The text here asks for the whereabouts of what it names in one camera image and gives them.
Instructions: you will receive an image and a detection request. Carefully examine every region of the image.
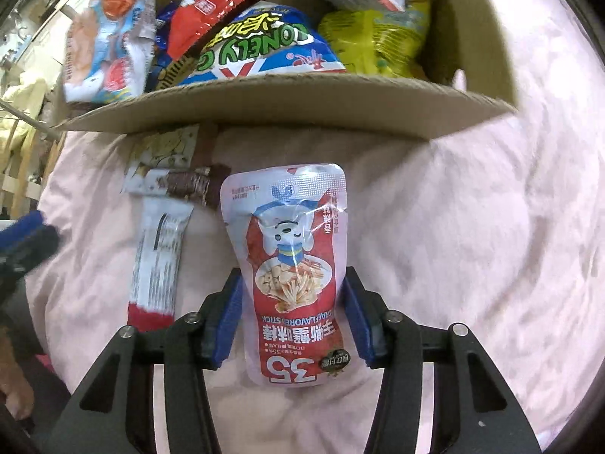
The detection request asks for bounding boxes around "person's left hand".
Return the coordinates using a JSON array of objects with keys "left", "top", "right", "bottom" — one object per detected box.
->
[{"left": 0, "top": 326, "right": 36, "bottom": 419}]

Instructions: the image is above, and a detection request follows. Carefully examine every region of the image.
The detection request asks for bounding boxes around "yellow white small packet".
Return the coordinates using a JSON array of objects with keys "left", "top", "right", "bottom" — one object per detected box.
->
[{"left": 120, "top": 124, "right": 202, "bottom": 194}]

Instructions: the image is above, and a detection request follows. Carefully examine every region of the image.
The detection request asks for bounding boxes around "white red bar packet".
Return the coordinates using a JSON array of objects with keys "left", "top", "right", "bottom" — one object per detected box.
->
[{"left": 125, "top": 196, "right": 194, "bottom": 332}]

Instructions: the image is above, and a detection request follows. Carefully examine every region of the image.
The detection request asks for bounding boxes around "blue snack packet yellow edge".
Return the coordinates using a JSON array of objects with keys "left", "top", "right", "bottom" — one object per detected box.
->
[{"left": 149, "top": 2, "right": 199, "bottom": 93}]

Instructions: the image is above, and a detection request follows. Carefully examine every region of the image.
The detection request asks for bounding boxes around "red white snack pouch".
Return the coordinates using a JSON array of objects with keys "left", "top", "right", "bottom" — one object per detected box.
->
[{"left": 220, "top": 163, "right": 348, "bottom": 386}]

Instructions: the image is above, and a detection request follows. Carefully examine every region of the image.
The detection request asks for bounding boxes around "wooden rack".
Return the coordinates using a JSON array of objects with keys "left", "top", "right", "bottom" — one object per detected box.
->
[{"left": 0, "top": 118, "right": 67, "bottom": 218}]

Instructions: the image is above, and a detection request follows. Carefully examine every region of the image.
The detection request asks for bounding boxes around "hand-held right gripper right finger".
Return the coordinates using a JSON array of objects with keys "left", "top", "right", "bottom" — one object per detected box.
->
[{"left": 343, "top": 267, "right": 542, "bottom": 454}]

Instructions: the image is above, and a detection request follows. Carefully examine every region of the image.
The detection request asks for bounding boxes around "brown chocolate bar packet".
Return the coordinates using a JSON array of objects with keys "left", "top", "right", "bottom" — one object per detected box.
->
[{"left": 142, "top": 123, "right": 232, "bottom": 209}]

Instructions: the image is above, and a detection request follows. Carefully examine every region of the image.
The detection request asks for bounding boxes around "brown cardboard box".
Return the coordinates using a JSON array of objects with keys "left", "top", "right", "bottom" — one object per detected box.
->
[{"left": 54, "top": 0, "right": 518, "bottom": 140}]

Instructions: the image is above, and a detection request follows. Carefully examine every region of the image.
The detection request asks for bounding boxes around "light blue snack packet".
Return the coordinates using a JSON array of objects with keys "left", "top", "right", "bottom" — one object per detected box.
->
[{"left": 61, "top": 0, "right": 164, "bottom": 105}]

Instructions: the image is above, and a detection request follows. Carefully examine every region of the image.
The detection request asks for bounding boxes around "pale yellow cloth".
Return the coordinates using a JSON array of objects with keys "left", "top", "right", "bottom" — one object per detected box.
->
[{"left": 0, "top": 68, "right": 48, "bottom": 152}]

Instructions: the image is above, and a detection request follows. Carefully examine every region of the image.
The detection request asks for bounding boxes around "green white blue snack packet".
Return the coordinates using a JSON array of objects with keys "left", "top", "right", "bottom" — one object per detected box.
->
[{"left": 182, "top": 2, "right": 348, "bottom": 86}]

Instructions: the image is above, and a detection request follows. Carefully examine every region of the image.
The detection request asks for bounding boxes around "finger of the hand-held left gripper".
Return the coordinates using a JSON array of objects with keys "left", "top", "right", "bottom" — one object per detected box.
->
[{"left": 0, "top": 210, "right": 60, "bottom": 285}]

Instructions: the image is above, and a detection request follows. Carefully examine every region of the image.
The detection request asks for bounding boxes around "pink blanket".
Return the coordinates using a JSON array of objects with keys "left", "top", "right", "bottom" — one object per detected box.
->
[{"left": 23, "top": 0, "right": 605, "bottom": 454}]

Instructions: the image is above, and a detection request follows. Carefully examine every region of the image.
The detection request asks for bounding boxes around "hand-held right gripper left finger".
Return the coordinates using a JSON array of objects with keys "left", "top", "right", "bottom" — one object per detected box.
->
[{"left": 45, "top": 269, "right": 244, "bottom": 454}]

